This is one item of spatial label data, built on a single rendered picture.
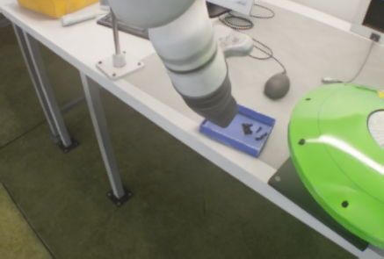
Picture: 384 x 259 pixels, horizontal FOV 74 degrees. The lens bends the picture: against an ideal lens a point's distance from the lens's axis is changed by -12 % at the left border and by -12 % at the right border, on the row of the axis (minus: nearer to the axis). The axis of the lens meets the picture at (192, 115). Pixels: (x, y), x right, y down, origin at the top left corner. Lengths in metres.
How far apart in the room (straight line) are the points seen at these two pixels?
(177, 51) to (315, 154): 0.21
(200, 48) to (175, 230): 1.23
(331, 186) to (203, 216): 1.18
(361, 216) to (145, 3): 0.31
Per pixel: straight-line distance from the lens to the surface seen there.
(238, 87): 0.71
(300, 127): 0.41
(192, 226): 1.47
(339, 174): 0.37
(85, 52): 0.87
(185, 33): 0.29
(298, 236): 1.56
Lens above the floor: 1.33
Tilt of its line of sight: 43 degrees down
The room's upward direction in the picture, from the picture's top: 3 degrees clockwise
